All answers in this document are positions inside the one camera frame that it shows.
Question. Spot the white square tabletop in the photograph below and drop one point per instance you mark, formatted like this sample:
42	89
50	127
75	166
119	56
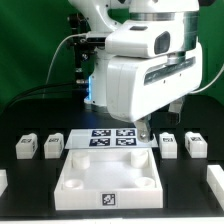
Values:
122	178

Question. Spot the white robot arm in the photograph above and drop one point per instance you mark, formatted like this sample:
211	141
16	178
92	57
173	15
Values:
147	56

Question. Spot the white marker sheet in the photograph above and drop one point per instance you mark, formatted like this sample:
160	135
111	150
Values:
106	138

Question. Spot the white right obstacle wall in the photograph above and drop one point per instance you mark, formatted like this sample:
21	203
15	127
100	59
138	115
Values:
215	179

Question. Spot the black camera on base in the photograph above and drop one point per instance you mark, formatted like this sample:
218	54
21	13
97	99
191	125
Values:
97	40

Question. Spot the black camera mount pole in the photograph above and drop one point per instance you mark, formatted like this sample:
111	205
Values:
78	26

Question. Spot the white left obstacle block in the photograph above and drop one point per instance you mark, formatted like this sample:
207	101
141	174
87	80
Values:
3	181

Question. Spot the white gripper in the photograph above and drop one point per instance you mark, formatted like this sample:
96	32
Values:
137	87

